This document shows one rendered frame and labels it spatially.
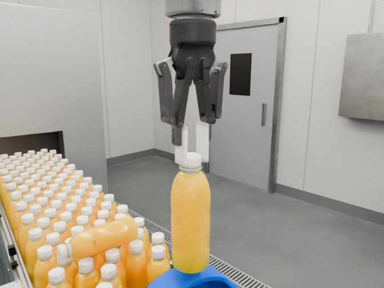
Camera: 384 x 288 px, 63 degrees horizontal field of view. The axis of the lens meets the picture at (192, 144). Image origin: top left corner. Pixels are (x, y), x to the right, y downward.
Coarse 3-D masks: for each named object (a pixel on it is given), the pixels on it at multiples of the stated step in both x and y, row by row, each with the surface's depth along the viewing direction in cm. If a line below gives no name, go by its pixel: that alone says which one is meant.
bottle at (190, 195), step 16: (176, 176) 56; (192, 176) 54; (176, 192) 55; (192, 192) 54; (208, 192) 55; (176, 208) 55; (192, 208) 54; (208, 208) 56; (176, 224) 56; (192, 224) 55; (208, 224) 57; (176, 240) 57; (192, 240) 55; (208, 240) 58; (176, 256) 57; (192, 256) 56; (208, 256) 59; (192, 272) 57
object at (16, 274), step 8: (0, 208) 167; (0, 224) 150; (0, 232) 147; (8, 232) 142; (0, 240) 152; (8, 240) 136; (0, 248) 183; (8, 256) 125; (16, 256) 124; (8, 264) 131; (8, 272) 140; (16, 272) 115; (8, 280) 187; (16, 280) 110; (24, 280) 110
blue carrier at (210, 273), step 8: (168, 272) 62; (176, 272) 61; (200, 272) 62; (208, 272) 63; (216, 272) 65; (160, 280) 60; (168, 280) 60; (176, 280) 59; (184, 280) 59; (192, 280) 59; (200, 280) 60; (208, 280) 61; (216, 280) 62; (224, 280) 64
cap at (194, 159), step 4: (188, 156) 55; (192, 156) 55; (196, 156) 55; (200, 156) 55; (188, 160) 54; (192, 160) 54; (196, 160) 54; (200, 160) 55; (188, 164) 54; (192, 164) 54; (196, 164) 54; (200, 164) 55
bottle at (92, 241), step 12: (96, 228) 88; (108, 228) 89; (120, 228) 90; (132, 228) 92; (72, 240) 84; (84, 240) 84; (96, 240) 85; (108, 240) 87; (120, 240) 89; (132, 240) 93; (72, 252) 83; (84, 252) 83; (96, 252) 86
